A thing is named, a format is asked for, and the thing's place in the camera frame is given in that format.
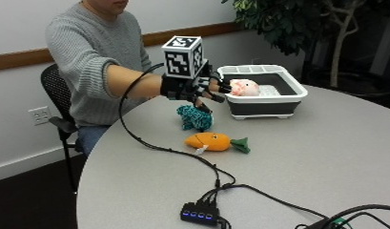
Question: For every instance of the pink plush toy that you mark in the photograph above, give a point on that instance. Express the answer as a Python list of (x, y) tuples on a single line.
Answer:
[(246, 87)]

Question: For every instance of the teal knitted plush toy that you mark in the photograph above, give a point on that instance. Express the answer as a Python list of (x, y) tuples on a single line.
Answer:
[(195, 117)]

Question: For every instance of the white cube with black markers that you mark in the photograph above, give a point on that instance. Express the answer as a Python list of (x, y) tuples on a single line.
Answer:
[(181, 62)]

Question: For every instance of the white and black collapsible basin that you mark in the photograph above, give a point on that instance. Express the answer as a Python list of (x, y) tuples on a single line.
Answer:
[(267, 106)]

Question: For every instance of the orange carrot plush toy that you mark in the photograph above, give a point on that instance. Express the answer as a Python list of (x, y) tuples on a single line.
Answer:
[(210, 141)]

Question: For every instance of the indoor tree with green leaves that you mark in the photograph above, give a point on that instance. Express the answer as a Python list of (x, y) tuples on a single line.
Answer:
[(284, 22)]

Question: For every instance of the person in grey sweater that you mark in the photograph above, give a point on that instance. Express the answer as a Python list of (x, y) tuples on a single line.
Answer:
[(89, 47)]

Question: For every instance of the black mesh office chair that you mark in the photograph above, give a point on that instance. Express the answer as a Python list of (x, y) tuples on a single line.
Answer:
[(56, 86)]

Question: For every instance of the black hub with blue lights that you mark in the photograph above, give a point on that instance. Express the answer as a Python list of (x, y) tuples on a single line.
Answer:
[(201, 214)]

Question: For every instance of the green plug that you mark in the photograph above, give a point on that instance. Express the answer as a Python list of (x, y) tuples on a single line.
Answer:
[(340, 222)]

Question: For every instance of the white baseboard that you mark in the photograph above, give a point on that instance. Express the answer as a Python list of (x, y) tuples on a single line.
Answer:
[(25, 165)]

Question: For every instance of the white wall outlet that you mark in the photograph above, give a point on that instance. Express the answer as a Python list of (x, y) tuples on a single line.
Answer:
[(41, 115)]

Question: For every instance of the wooden wall rail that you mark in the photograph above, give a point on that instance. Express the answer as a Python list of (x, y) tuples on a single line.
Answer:
[(17, 59)]

